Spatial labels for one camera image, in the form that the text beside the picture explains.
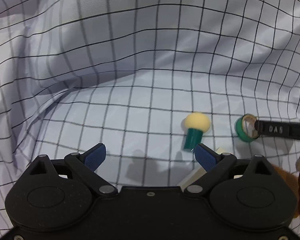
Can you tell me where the green tape roll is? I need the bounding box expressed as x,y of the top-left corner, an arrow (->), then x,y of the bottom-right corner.
235,114 -> 260,142

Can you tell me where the white vivo phone box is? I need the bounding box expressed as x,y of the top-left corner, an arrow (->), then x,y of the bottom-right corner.
178,144 -> 232,191

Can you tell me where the brown leather wallet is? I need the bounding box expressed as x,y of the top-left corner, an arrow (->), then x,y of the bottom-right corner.
273,165 -> 299,204

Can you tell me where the lavender checked cloth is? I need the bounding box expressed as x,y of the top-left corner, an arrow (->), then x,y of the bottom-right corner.
0,0 -> 300,237

